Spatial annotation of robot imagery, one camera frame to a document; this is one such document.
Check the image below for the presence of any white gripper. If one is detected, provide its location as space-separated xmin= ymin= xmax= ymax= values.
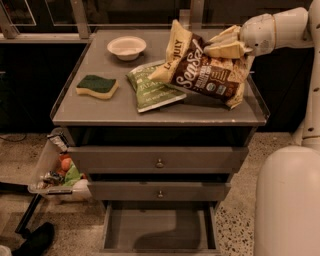
xmin=204 ymin=14 xmax=276 ymax=59

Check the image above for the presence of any brown chip bag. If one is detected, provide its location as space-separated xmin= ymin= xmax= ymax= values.
xmin=149 ymin=20 xmax=254 ymax=109

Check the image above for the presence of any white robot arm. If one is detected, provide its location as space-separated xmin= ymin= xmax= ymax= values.
xmin=204 ymin=0 xmax=320 ymax=256

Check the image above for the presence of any green jalapeno chip bag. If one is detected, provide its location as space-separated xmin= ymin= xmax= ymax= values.
xmin=127 ymin=60 xmax=187 ymax=113

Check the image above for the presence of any grey drawer cabinet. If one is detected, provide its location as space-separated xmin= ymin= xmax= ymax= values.
xmin=49 ymin=27 xmax=271 ymax=256

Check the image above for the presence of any grey top drawer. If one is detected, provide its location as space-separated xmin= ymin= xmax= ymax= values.
xmin=68 ymin=146 xmax=248 ymax=174

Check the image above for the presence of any grey drawer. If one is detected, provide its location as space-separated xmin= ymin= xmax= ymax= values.
xmin=99 ymin=201 xmax=222 ymax=256
xmin=88 ymin=182 xmax=231 ymax=201
xmin=68 ymin=146 xmax=248 ymax=174

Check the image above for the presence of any grey middle drawer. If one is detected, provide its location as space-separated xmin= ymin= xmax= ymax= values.
xmin=88 ymin=182 xmax=231 ymax=201

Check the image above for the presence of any grey bottom drawer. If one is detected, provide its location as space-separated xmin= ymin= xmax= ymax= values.
xmin=99 ymin=201 xmax=222 ymax=256

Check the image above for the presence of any white paper bowl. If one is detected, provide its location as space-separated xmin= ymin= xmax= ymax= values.
xmin=107 ymin=36 xmax=146 ymax=61

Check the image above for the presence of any green yellow sponge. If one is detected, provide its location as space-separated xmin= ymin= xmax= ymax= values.
xmin=76 ymin=75 xmax=118 ymax=100

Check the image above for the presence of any orange fruit in bin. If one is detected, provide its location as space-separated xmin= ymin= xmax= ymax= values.
xmin=61 ymin=158 xmax=72 ymax=172

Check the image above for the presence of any green packet in bin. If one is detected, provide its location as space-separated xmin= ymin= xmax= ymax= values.
xmin=64 ymin=164 xmax=82 ymax=186

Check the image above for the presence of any clear plastic bin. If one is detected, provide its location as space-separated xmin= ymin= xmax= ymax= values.
xmin=28 ymin=128 xmax=92 ymax=203

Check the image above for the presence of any black floor bar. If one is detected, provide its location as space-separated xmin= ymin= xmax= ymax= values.
xmin=15 ymin=194 xmax=42 ymax=236

